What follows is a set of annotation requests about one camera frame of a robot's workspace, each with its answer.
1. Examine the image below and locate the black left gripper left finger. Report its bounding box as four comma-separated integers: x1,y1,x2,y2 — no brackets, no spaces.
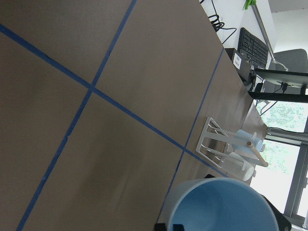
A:
154,223,167,231

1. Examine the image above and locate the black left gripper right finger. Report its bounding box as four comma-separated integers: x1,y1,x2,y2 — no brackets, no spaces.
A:
262,195,291,231

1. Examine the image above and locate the cream white plastic cup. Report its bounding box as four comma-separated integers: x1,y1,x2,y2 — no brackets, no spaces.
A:
223,152,254,181

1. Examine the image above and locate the light blue plastic cup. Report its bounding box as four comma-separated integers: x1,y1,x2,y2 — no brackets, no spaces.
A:
235,129,263,152

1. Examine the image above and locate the black monitor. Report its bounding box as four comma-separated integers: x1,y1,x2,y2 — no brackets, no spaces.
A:
248,68,308,103

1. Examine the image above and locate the grey office chair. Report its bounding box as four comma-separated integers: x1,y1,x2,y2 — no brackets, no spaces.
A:
274,49,308,73

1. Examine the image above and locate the black labelled box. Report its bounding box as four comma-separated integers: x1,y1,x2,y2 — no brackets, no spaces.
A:
225,48,252,86

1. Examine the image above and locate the black keyboard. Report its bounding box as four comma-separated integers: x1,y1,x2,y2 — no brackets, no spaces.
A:
237,27,268,69

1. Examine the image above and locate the green plastic clamp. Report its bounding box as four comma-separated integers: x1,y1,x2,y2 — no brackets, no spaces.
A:
244,0,257,10

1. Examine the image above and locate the white wire cup rack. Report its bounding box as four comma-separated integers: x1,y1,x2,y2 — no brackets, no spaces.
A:
195,117,269,168

